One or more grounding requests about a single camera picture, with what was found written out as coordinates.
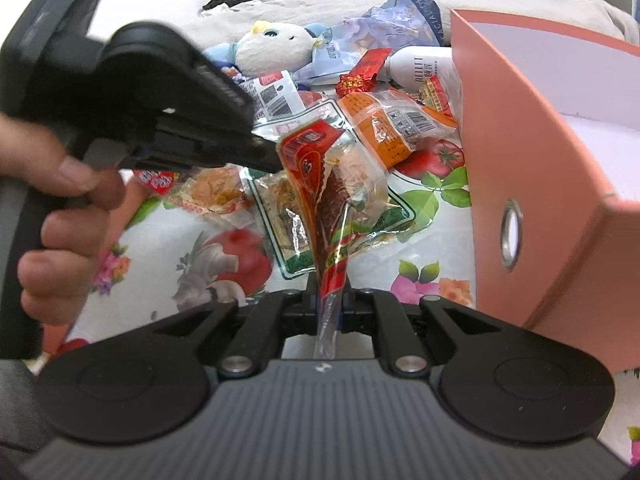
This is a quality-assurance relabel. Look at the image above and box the green bordered snack pack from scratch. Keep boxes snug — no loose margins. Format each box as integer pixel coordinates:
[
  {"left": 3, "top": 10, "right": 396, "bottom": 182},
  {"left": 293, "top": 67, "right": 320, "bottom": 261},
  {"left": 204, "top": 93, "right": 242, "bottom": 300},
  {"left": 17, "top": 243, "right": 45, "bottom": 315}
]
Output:
[{"left": 241, "top": 100, "right": 416, "bottom": 280}]

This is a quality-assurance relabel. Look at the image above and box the red top tofu snack pack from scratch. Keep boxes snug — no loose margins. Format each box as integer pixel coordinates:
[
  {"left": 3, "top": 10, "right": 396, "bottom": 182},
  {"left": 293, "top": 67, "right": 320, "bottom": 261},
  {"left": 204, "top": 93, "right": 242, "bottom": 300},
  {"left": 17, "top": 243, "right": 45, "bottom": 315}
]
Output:
[{"left": 134, "top": 165, "right": 250, "bottom": 216}]

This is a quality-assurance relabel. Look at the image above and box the red clear spicy snack pack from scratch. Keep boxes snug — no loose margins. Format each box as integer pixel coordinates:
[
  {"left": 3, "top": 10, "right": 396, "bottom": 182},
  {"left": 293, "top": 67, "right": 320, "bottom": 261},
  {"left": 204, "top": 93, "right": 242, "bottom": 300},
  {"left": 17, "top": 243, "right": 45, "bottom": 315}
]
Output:
[{"left": 277, "top": 119, "right": 388, "bottom": 360}]

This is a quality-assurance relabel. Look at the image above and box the orange snack pack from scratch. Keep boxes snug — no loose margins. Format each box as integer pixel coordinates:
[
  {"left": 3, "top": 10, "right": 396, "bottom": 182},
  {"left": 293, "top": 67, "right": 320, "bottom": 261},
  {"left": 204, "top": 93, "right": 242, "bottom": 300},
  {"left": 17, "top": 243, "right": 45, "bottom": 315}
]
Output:
[{"left": 337, "top": 90, "right": 458, "bottom": 169}]

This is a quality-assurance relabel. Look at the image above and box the small red foil packet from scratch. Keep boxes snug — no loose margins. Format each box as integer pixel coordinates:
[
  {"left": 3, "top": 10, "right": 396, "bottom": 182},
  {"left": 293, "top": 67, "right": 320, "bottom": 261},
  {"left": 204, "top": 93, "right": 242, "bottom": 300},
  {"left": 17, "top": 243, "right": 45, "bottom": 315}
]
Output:
[{"left": 335, "top": 48, "right": 392, "bottom": 98}]

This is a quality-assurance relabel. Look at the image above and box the white label dark snack pack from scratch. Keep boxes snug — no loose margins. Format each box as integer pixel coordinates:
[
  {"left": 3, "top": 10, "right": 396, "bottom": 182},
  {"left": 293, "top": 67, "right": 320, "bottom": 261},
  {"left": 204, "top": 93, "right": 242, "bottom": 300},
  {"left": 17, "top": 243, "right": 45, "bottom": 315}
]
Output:
[{"left": 241, "top": 70, "right": 306, "bottom": 124}]

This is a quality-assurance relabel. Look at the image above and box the red brown strip snack pack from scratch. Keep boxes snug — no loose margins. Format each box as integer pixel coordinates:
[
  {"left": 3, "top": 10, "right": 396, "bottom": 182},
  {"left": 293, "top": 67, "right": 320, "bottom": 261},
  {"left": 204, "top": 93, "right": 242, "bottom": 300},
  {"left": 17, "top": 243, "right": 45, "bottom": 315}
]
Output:
[{"left": 390, "top": 74, "right": 462, "bottom": 120}]

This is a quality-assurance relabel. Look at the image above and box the person's left hand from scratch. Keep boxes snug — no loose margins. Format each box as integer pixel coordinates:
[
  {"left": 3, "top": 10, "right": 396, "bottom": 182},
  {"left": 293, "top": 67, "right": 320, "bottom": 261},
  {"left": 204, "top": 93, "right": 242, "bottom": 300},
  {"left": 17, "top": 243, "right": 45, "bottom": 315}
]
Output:
[{"left": 0, "top": 112, "right": 127, "bottom": 326}]

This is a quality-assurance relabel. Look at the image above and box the floral bed sheet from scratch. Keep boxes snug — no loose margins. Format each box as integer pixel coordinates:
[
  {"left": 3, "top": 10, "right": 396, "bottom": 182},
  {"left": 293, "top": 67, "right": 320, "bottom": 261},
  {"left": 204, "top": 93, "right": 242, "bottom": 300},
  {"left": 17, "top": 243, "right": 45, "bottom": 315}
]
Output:
[{"left": 29, "top": 44, "right": 640, "bottom": 466}]

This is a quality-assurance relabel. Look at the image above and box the white blue plush duck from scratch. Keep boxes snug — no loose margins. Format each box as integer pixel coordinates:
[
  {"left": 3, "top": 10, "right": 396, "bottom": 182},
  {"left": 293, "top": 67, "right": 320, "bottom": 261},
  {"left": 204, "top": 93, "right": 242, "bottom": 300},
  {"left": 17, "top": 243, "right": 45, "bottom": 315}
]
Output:
[{"left": 204, "top": 21, "right": 326, "bottom": 78}]

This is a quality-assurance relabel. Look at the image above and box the pink cardboard box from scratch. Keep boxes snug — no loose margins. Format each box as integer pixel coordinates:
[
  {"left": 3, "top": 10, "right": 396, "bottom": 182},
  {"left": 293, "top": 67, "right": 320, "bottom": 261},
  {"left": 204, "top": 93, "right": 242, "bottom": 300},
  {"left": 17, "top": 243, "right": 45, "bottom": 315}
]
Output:
[{"left": 451, "top": 11, "right": 639, "bottom": 372}]

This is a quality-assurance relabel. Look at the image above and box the white lotion bottle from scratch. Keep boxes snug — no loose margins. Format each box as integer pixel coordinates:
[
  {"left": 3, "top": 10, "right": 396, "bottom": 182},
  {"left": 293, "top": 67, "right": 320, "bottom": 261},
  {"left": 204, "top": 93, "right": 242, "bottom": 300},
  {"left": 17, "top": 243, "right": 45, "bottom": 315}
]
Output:
[{"left": 378, "top": 46, "right": 454, "bottom": 91}]

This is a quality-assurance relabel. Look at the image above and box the facial tissue pack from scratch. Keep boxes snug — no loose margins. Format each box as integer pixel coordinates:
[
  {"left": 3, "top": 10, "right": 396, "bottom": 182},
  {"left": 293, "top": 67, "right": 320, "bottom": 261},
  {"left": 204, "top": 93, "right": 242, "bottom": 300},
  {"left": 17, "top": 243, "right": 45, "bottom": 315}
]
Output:
[{"left": 292, "top": 0, "right": 445, "bottom": 87}]

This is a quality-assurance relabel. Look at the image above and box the grey duvet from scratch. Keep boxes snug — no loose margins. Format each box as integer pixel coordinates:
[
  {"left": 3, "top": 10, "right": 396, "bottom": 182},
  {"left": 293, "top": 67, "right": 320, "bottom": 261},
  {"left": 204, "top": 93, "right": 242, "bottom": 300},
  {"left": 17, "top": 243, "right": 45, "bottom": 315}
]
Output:
[{"left": 179, "top": 0, "right": 639, "bottom": 49}]

